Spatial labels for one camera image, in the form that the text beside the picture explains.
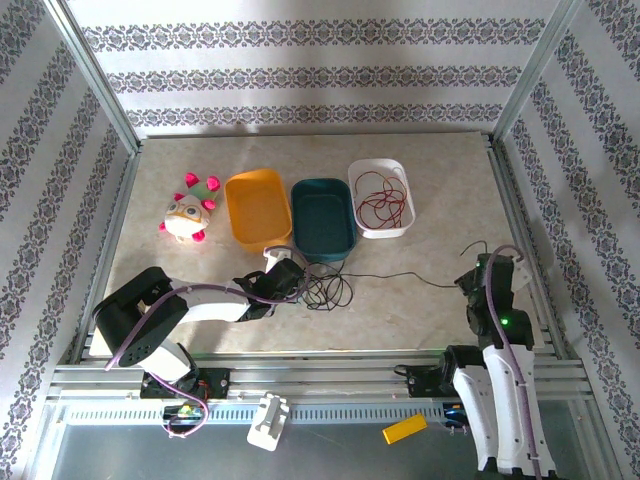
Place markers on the white plastic bin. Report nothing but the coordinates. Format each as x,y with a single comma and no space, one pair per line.
367,172

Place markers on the yellow block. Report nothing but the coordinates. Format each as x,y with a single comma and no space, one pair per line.
405,428

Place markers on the aluminium frame post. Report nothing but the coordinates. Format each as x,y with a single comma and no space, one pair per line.
95,80
540,70

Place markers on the white pink plush toy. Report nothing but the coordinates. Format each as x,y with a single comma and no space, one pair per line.
187,215

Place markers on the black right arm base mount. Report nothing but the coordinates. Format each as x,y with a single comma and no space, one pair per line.
422,380

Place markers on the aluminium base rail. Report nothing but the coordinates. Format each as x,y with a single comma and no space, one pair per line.
325,375

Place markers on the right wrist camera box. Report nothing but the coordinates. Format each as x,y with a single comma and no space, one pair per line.
521,272

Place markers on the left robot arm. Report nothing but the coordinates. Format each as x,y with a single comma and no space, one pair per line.
215,307

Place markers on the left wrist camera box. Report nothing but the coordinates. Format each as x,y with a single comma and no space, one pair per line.
276,259

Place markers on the white plastic bracket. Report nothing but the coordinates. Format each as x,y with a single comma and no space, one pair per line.
269,420

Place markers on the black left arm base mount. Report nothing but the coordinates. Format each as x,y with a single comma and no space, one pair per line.
215,382

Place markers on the small circuit board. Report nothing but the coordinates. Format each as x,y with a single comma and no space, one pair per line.
184,412
454,414

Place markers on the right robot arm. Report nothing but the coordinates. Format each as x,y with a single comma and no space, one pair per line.
505,400

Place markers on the orange plastic bin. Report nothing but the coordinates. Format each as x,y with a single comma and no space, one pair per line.
257,207

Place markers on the aluminium side rail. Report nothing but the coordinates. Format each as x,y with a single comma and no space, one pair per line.
120,200
510,200

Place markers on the perforated metal strip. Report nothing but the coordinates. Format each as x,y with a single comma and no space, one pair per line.
340,414

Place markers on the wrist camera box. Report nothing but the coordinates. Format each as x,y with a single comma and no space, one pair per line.
276,259
521,272

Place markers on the teal plastic bin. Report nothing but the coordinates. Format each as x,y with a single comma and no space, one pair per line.
324,220

